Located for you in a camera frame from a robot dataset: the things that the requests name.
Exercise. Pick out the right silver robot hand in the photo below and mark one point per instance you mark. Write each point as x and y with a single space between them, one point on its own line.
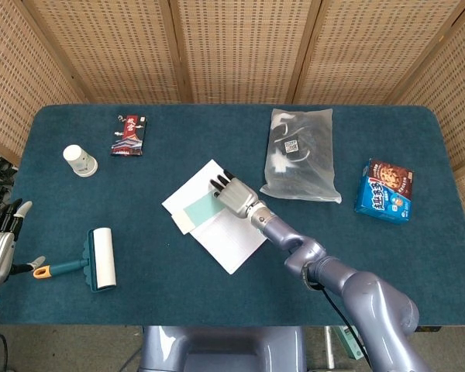
236 197

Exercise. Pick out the teal and cream tasselled bookmark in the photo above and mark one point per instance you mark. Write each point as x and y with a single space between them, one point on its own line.
201 209

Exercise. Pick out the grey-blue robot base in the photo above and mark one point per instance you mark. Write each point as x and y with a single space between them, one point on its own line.
224 348

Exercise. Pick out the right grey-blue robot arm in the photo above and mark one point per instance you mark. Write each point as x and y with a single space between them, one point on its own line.
372 302

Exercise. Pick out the open white lined notebook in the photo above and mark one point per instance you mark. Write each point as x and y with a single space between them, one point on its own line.
228 240

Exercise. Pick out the clear bag with black item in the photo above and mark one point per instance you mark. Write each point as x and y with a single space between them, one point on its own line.
298 162

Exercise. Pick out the teal lint roller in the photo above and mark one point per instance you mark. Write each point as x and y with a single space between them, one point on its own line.
102 255

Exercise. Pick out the red and black packet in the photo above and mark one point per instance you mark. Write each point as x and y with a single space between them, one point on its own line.
128 135

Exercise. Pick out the white paper cup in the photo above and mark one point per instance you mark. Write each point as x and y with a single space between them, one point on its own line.
79 160

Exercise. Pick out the teal table cover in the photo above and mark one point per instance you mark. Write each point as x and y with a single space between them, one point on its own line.
139 302

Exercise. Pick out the blue cookie box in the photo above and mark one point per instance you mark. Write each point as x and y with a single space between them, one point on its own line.
383 193

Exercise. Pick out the woven folding screen panel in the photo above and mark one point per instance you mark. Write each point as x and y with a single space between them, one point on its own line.
368 50
116 50
457 97
244 50
15 77

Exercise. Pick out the white table leg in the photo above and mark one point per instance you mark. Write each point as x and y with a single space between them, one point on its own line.
329 348

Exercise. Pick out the pale teal device box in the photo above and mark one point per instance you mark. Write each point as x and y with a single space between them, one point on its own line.
350 341

